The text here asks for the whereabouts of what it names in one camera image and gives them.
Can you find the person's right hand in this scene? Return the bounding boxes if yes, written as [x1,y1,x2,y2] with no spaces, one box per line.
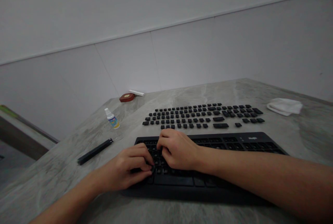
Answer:
[156,128,206,172]

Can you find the person's left hand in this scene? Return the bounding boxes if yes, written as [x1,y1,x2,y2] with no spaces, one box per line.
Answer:
[103,143,156,192]

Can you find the person's left fingers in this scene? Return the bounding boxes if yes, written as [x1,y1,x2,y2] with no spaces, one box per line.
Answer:
[130,143,156,171]

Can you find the person's left thumb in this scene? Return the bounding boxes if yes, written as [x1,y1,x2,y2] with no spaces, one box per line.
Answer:
[131,169,154,180]

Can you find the person's right fingers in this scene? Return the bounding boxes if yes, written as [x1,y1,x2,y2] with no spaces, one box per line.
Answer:
[156,128,174,163]

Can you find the black computer keyboard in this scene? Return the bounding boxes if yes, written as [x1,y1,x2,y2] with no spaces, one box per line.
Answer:
[121,131,291,205]

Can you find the rows of loose black keycaps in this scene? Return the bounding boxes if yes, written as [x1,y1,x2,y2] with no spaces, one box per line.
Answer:
[142,102,266,131]

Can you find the small white spray bottle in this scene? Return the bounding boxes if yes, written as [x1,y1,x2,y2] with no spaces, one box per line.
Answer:
[104,108,121,130]

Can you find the black pen-shaped brush tool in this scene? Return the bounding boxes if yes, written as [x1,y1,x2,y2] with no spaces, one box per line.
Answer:
[77,137,114,166]

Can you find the small brown box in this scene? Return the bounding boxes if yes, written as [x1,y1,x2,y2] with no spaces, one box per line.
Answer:
[119,93,136,103]

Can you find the white crumpled cloth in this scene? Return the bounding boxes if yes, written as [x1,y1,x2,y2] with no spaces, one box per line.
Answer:
[266,98,304,117]

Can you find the grey bench with green edge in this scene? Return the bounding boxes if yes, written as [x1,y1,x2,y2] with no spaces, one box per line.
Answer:
[0,104,59,161]

